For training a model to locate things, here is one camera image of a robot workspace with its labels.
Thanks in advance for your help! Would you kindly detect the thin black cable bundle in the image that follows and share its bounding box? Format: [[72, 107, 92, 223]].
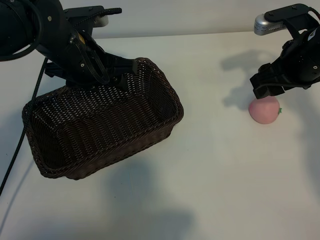
[[72, 34, 111, 85]]

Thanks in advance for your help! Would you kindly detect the black braided cable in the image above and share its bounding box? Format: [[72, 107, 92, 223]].
[[0, 57, 50, 197]]

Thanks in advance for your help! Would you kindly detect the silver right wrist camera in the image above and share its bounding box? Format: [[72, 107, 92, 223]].
[[253, 3, 320, 36]]

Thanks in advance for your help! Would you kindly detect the pink peach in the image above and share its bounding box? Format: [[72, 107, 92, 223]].
[[247, 96, 283, 125]]

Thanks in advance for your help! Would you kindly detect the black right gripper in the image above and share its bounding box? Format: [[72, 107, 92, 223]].
[[250, 24, 320, 100]]

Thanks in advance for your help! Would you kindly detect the dark brown woven basket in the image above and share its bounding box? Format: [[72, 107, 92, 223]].
[[21, 57, 185, 181]]

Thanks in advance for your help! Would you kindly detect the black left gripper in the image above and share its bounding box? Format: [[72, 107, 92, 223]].
[[37, 11, 139, 92]]

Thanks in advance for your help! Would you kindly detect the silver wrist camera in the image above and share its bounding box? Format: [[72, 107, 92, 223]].
[[63, 7, 123, 28], [253, 3, 320, 36]]

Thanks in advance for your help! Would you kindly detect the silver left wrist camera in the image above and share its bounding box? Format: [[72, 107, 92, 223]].
[[63, 7, 123, 28]]

